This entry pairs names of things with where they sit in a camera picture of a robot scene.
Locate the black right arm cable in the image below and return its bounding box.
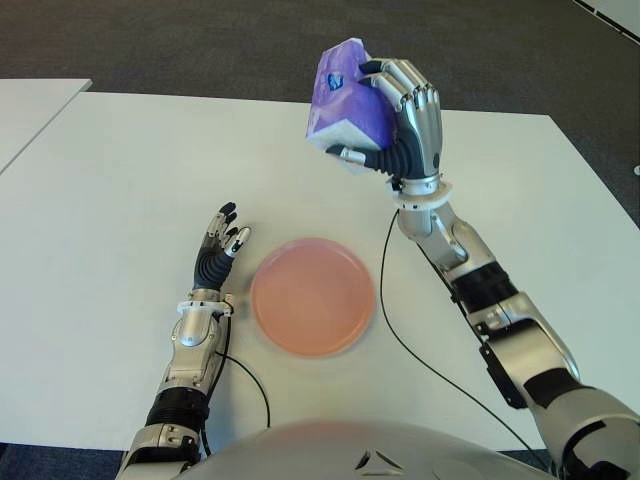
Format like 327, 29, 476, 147
378, 209, 551, 471

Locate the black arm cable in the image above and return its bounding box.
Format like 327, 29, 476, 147
199, 312, 272, 459
378, 209, 551, 471

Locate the purple tissue paper pack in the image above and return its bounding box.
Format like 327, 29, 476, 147
304, 37, 401, 177

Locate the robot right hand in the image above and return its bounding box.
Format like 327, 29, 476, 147
324, 56, 446, 194

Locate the pink round plate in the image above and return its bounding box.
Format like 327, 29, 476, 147
249, 237, 377, 359

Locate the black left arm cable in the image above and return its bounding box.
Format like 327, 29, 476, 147
199, 312, 272, 459

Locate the silver robot torso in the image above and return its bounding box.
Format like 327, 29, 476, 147
174, 418, 556, 480

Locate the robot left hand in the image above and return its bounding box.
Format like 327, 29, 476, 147
192, 201, 251, 291

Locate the white side table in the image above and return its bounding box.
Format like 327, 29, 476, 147
0, 78, 94, 176

